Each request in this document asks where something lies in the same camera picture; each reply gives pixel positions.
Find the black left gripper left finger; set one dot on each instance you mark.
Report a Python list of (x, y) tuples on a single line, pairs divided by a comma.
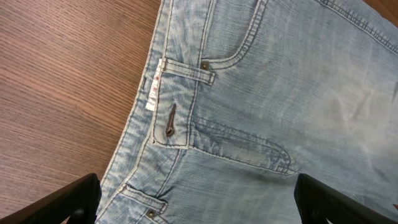
[(75, 203)]

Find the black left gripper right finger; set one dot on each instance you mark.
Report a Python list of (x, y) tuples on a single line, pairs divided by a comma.
[(318, 203)]

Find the light blue denim shorts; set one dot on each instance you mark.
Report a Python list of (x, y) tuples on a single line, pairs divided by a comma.
[(238, 98)]

